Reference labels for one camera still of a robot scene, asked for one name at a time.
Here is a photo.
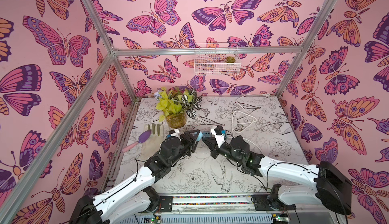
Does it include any beige striped cloth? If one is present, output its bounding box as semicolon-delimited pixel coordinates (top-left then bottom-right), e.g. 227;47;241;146
140;123;165;160

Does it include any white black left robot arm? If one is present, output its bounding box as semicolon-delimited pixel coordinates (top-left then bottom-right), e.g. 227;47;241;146
69;130;203;224

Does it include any blue power strip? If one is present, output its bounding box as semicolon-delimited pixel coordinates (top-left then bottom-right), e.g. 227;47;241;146
202;131;213;138

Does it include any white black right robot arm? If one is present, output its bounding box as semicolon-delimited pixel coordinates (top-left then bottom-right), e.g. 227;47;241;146
202;135;352;216

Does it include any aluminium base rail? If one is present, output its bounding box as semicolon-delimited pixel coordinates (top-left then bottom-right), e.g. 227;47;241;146
81;193;344;224

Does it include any white wire wall basket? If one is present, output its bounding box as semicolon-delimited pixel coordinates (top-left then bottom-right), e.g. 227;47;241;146
193;42;241;77

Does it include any pink purple hairbrush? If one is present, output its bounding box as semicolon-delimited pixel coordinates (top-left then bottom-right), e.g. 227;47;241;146
122;130;152;153

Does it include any blue earbud case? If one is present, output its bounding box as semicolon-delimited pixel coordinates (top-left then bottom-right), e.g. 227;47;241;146
196;132;203;142

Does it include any aluminium cage frame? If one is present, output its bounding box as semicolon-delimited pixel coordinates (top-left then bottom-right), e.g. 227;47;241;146
0;0;350;224

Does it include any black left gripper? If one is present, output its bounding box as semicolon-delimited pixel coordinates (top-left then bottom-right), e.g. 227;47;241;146
167;130;199;167

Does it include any potted plant in glass jar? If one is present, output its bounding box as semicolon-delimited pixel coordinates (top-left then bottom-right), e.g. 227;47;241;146
154;87;202;129

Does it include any white power strip cord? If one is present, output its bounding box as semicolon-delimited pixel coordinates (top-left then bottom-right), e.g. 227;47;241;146
230;94;271;152

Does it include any small green succulent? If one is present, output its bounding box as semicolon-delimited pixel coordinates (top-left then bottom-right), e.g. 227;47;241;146
225;56;236;64

